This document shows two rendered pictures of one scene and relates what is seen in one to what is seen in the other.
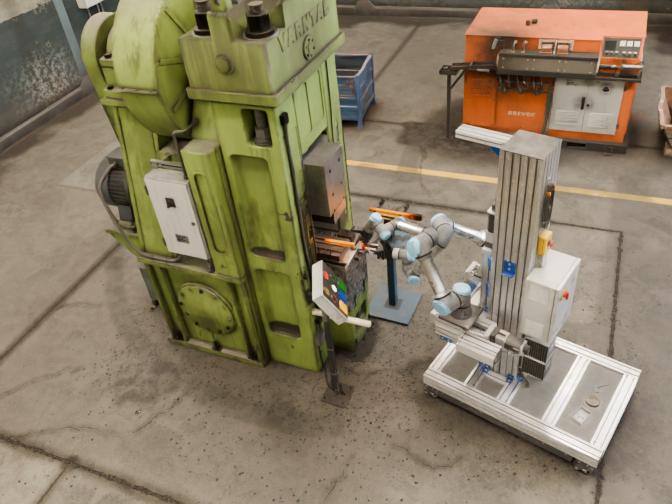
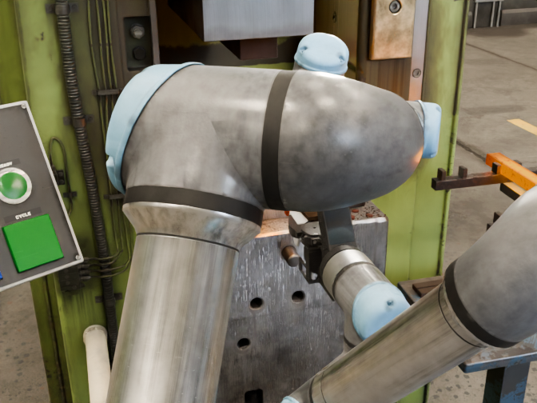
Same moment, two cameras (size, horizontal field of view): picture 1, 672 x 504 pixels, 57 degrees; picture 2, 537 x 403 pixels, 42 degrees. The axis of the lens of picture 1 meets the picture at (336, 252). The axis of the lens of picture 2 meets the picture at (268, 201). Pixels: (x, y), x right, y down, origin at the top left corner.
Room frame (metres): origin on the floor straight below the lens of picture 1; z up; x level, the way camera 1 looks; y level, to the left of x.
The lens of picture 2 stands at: (2.66, -0.98, 1.52)
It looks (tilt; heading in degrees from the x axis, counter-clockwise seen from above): 24 degrees down; 47
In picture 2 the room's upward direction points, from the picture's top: 1 degrees counter-clockwise
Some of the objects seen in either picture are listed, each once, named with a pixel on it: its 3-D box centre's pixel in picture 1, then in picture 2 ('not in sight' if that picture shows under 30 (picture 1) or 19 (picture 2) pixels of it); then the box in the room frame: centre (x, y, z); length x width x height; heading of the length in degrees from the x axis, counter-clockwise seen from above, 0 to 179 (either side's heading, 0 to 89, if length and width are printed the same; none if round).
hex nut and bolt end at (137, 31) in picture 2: not in sight; (138, 42); (3.40, 0.17, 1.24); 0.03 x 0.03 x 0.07; 62
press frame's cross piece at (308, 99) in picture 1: (280, 104); not in sight; (3.71, 0.23, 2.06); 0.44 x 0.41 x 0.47; 62
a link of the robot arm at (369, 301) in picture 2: (406, 255); (372, 306); (3.31, -0.49, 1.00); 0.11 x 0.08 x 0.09; 62
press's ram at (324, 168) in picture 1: (310, 173); not in sight; (3.64, 0.10, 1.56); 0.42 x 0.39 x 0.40; 62
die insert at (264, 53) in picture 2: not in sight; (240, 29); (3.64, 0.15, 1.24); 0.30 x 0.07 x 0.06; 62
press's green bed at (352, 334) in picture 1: (330, 309); not in sight; (3.66, 0.11, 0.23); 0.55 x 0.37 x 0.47; 62
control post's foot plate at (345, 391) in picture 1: (337, 390); not in sight; (2.97, 0.13, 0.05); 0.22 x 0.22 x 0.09; 62
